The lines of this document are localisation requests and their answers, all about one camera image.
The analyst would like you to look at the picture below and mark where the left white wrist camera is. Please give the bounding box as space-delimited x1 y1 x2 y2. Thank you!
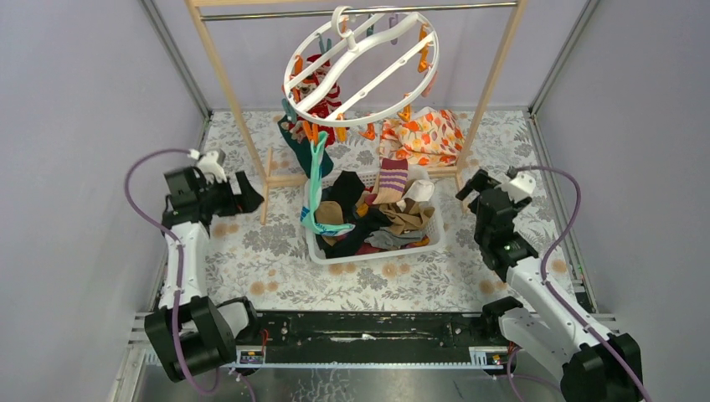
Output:
188 149 228 184

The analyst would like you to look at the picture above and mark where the wooden clothes rack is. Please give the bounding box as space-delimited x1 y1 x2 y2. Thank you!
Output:
185 1 527 193

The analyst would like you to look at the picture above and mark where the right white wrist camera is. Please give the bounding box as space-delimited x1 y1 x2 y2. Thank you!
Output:
497 167 537 204

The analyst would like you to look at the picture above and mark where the black sock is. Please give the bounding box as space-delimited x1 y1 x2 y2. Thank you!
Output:
321 171 365 215

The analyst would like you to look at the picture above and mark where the white round clip hanger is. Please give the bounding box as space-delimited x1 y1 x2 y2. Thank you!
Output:
281 6 440 140

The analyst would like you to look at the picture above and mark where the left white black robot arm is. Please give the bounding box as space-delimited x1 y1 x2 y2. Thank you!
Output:
145 167 264 383

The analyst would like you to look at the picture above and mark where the tan brown sock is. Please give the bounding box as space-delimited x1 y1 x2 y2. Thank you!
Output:
378 201 436 235

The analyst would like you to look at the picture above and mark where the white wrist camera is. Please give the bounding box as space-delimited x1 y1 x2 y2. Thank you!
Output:
497 167 537 204
188 149 228 184

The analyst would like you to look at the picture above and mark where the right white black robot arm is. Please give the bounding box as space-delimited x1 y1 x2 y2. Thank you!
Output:
456 166 651 401

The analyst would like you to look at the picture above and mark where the orange floral cloth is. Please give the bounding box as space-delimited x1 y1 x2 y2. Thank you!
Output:
378 107 465 167

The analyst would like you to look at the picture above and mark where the metal rack rod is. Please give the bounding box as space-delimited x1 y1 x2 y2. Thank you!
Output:
200 1 521 22

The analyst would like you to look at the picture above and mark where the white laundry basket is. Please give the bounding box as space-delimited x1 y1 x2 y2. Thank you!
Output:
304 165 446 265

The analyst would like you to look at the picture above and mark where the grey sock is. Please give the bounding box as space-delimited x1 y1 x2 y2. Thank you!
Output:
365 229 424 250

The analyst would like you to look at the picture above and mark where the dark green sock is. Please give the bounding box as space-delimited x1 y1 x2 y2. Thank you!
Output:
277 115 334 178

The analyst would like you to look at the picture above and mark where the purple striped sock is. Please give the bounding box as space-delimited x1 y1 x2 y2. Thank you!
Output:
373 158 409 205

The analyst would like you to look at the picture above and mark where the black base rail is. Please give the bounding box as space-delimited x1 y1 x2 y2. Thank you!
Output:
231 311 513 373

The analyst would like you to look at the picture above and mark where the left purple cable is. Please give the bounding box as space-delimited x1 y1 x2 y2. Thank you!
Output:
123 147 223 396

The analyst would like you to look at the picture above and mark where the red white striped sock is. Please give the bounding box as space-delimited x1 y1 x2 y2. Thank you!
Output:
299 54 345 126

